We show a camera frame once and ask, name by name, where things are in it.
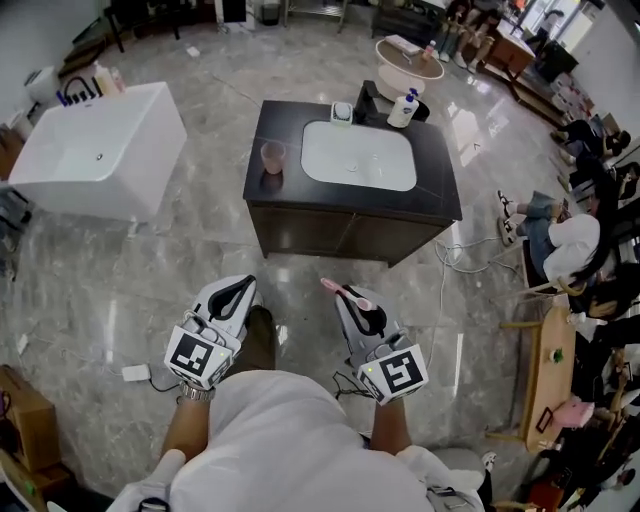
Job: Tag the black bathtub faucet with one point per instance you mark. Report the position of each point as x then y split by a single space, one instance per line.
80 90

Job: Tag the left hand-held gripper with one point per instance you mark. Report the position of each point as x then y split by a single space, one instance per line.
200 357

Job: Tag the round white coffee table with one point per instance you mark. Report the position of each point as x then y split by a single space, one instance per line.
407 67

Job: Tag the white bathtub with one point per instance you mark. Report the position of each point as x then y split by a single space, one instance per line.
100 150

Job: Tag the pink bottle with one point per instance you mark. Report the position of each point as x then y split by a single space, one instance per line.
118 81

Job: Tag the pink toothbrush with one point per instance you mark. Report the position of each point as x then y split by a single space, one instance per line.
350 295

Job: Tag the white soap dish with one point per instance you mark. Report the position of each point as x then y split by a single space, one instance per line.
342 114

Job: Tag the black sink faucet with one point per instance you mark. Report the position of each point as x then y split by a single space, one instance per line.
367 102

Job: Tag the silver wristwatch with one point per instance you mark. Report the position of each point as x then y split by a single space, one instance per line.
197 393

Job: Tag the small green plant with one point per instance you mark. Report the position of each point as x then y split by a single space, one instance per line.
556 355

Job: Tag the yellow bottle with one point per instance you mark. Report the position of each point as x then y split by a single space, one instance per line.
105 80

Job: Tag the person's white shirt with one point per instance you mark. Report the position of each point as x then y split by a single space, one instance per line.
285 445

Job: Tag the white sink basin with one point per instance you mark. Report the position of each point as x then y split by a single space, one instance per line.
357 155

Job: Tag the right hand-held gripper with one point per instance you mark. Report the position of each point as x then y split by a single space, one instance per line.
395 372

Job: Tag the person's brown trouser leg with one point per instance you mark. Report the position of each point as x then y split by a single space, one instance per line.
261 340

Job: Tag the pink bag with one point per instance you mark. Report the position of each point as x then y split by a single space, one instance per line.
574 412

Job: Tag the pink translucent cup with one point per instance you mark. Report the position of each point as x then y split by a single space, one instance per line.
273 159

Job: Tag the light wooden table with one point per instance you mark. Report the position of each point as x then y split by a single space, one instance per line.
547 380

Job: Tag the person's left forearm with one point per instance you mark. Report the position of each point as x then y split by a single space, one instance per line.
187 425

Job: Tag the dark vanity cabinet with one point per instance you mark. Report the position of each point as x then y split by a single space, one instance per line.
350 225

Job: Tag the person's right forearm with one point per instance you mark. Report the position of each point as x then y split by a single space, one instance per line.
390 427

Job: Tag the white toilet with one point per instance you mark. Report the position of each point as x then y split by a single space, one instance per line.
42 85

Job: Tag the brown cardboard box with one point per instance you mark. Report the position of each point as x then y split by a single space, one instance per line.
27 420

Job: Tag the white power adapter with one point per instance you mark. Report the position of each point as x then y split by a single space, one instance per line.
134 373

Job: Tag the white pump bottle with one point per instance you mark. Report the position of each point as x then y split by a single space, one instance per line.
401 111

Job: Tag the wooden chair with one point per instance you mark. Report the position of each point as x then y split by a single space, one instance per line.
537 280

